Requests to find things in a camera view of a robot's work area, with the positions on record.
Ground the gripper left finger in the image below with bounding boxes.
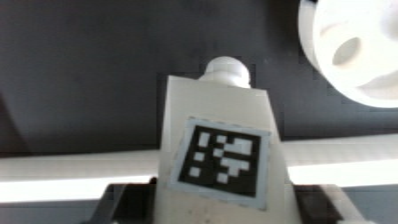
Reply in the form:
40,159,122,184
97,178,157,224

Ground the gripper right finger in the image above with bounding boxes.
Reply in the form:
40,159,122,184
294,184,356,224

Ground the white stool leg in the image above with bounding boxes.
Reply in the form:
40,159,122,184
155,57,303,224

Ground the white round stool seat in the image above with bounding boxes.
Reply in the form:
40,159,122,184
299,0,398,108

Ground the white front fence bar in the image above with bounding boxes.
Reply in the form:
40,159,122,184
0,134,398,203

